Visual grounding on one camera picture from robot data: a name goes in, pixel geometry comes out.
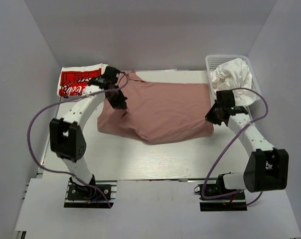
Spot pink printed t shirt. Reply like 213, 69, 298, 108
97, 71, 214, 144

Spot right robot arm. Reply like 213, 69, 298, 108
201, 90, 289, 200

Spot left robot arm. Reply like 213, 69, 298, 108
49, 66, 129, 199

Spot white crumpled t shirt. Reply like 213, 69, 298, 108
210, 58, 257, 107

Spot folded red white t shirt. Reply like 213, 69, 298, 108
57, 63, 108, 98

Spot white perforated plastic basket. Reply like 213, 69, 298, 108
205, 55, 260, 97

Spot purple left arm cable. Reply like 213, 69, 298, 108
27, 72, 129, 209

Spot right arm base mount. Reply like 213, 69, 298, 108
194, 181, 247, 212

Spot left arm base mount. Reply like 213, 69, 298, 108
64, 177, 118, 209

